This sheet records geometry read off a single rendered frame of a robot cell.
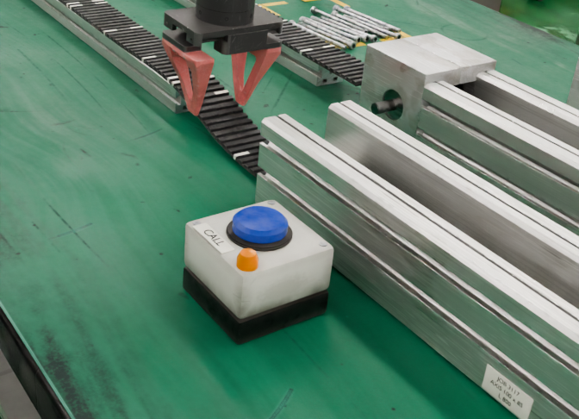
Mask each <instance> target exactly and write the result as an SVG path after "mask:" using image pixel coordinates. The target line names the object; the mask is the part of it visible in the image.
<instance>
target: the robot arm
mask: <svg viewBox="0 0 579 419"><path fill-rule="evenodd" d="M164 25H165V26H166V27H168V28H169V29H167V30H163V33H162V44H163V47H164V49H165V51H166V53H167V55H168V57H169V59H170V61H171V63H172V66H173V68H174V70H175V72H176V74H177V76H178V78H179V81H180V84H181V86H182V90H183V93H184V98H185V102H186V104H187V107H188V111H189V112H190V113H192V114H193V115H194V116H198V114H199V111H200V109H201V107H202V102H203V99H204V96H205V92H206V90H207V87H208V83H209V78H210V75H211V72H212V69H213V66H214V63H215V59H213V58H212V57H210V56H209V55H207V54H206V53H205V52H204V51H202V43H205V42H211V41H214V42H215V43H214V49H215V50H216V51H218V52H219V53H221V54H225V55H230V54H231V56H232V68H233V87H234V94H235V100H236V102H237V103H239V104H240V105H242V106H245V105H246V103H247V101H248V100H249V98H250V96H251V94H252V93H253V91H254V89H255V88H256V86H257V84H258V82H259V81H260V79H261V78H262V77H263V76H264V75H265V74H266V72H267V71H268V70H269V68H270V67H271V65H272V64H273V63H274V61H275V60H276V59H277V57H278V56H279V54H280V53H281V48H282V40H281V39H279V38H278V37H276V36H275V35H274V34H271V33H272V32H277V33H278V34H281V33H282V31H283V19H281V18H279V17H277V16H275V15H273V14H272V13H271V12H269V11H267V10H265V9H263V8H261V7H259V6H258V5H257V4H255V0H196V7H191V8H184V9H171V10H166V11H165V17H164ZM177 27H178V28H177ZM247 52H249V53H251V54H253V55H254V56H255V57H256V62H255V64H254V66H253V68H252V71H251V73H250V75H249V77H248V79H247V81H246V84H245V86H244V70H245V65H246V56H247ZM188 67H189V68H190V70H191V74H192V83H193V91H192V87H191V82H190V74H189V68H188Z"/></svg>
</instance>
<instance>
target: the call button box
mask: <svg viewBox="0 0 579 419"><path fill-rule="evenodd" d="M251 206H265V207H270V208H273V209H274V210H278V211H279V212H280V213H282V214H283V215H284V216H285V217H286V218H287V220H288V223H289V225H288V232H287V234H286V235H285V237H284V238H282V240H280V241H276V242H272V243H265V244H262V243H253V242H250V241H245V240H243V239H241V238H240V237H238V236H237V235H236V234H235V233H234V232H233V229H232V225H233V216H234V215H235V214H236V213H237V212H238V211H240V210H242V209H244V208H247V207H251ZM244 248H251V249H253V250H255V251H256V253H257V255H258V269H257V270H255V271H253V272H243V271H241V270H240V269H238V268H237V266H236V261H237V256H238V254H239V253H240V251H241V250H242V249H244ZM184 263H185V265H186V266H185V267H184V277H183V287H184V289H185V290H186V291H187V292H188V293H189V294H190V295H191V296H192V298H193V299H194V300H195V301H196V302H197V303H198V304H199V305H200V306H201V307H202V308H203V309H204V310H205V311H206V312H207V313H208V314H209V315H210V317H211V318H212V319H213V320H214V321H215V322H216V323H217V324H218V325H219V326H220V327H221V328H222V329H223V330H224V331H225V332H226V333H227V334H228V336H229V337H230V338H231V339H232V340H233V341H234V342H235V343H236V344H243V343H245V342H248V341H251V340H254V339H257V338H259V337H261V336H264V335H267V334H270V333H273V332H275V331H278V330H280V329H282V328H287V327H289V326H291V325H294V324H297V323H299V322H303V321H305V320H308V319H310V318H312V317H315V316H319V315H321V314H324V313H325V312H326V310H327V300H328V291H327V288H328V286H329V283H330V276H331V270H332V263H333V247H332V245H330V244H329V243H328V242H327V241H325V240H324V239H322V238H321V237H320V236H319V235H318V234H316V233H315V232H314V231H313V230H312V229H311V228H309V227H308V226H307V225H305V224H304V223H303V222H301V221H300V220H299V219H298V218H296V217H295V216H294V215H292V214H291V213H290V212H289V211H287V210H286V209H285V208H284V207H283V206H282V205H280V204H279V203H278V202H276V201H275V200H268V201H264V202H261V203H255V204H252V205H249V206H246V207H242V208H239V209H233V210H230V211H227V212H223V213H220V214H217V215H213V216H208V217H204V218H202V219H198V220H195V221H192V222H188V223H186V226H185V245H184Z"/></svg>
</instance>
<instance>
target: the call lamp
mask: <svg viewBox="0 0 579 419"><path fill-rule="evenodd" d="M236 266H237V268H238V269H240V270H241V271H243V272H253V271H255V270H257V269H258V255H257V253H256V251H255V250H253V249H251V248H244V249H242V250H241V251H240V253H239V254H238V256H237V261H236Z"/></svg>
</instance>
